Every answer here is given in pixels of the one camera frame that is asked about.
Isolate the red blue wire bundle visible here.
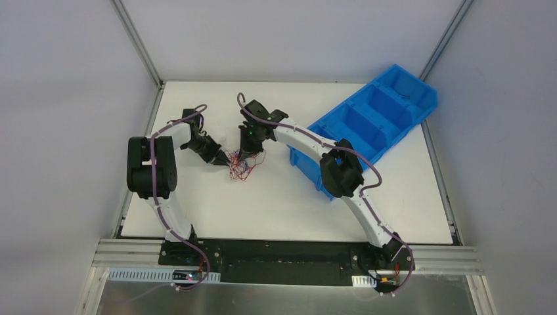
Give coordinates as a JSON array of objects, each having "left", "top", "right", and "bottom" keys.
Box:
[{"left": 224, "top": 149, "right": 267, "bottom": 182}]

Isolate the dark purple wire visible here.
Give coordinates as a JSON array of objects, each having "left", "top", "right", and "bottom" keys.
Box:
[{"left": 387, "top": 87, "right": 412, "bottom": 102}]

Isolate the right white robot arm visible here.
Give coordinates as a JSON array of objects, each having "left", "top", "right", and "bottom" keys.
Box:
[{"left": 237, "top": 93, "right": 404, "bottom": 269}]

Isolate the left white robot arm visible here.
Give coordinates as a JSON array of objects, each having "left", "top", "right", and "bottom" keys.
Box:
[{"left": 126, "top": 104, "right": 230, "bottom": 266}]

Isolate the blue compartment bin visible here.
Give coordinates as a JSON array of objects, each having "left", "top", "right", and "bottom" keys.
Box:
[{"left": 288, "top": 64, "right": 439, "bottom": 201}]

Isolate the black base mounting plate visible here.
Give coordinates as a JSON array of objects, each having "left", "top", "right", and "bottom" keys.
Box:
[{"left": 158, "top": 239, "right": 414, "bottom": 286}]

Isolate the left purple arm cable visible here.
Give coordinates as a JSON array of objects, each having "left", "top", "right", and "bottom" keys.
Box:
[{"left": 150, "top": 104, "right": 211, "bottom": 292}]

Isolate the aluminium frame rail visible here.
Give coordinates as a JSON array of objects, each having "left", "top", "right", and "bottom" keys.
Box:
[{"left": 92, "top": 239, "right": 163, "bottom": 268}]

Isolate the left white cable duct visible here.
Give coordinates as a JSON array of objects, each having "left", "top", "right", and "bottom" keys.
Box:
[{"left": 107, "top": 268, "right": 206, "bottom": 284}]

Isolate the white cable duct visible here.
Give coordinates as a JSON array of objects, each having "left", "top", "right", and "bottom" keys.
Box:
[
  {"left": 351, "top": 276, "right": 377, "bottom": 288},
  {"left": 107, "top": 268, "right": 206, "bottom": 284}
]

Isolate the right white cable duct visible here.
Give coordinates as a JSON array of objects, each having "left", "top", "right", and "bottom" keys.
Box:
[{"left": 351, "top": 276, "right": 377, "bottom": 288}]

